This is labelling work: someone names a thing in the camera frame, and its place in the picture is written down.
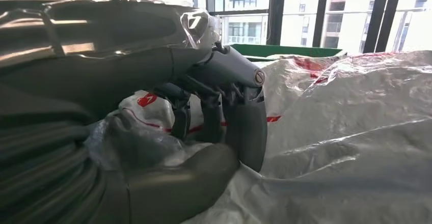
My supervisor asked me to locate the grey courier package red print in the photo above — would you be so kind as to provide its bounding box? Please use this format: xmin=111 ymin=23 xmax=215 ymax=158
xmin=118 ymin=52 xmax=341 ymax=169

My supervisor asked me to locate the green plastic crate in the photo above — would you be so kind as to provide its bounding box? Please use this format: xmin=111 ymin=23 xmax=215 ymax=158
xmin=230 ymin=43 xmax=344 ymax=62

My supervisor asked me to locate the black framed window wall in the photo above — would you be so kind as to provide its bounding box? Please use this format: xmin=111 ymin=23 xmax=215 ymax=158
xmin=192 ymin=0 xmax=432 ymax=54

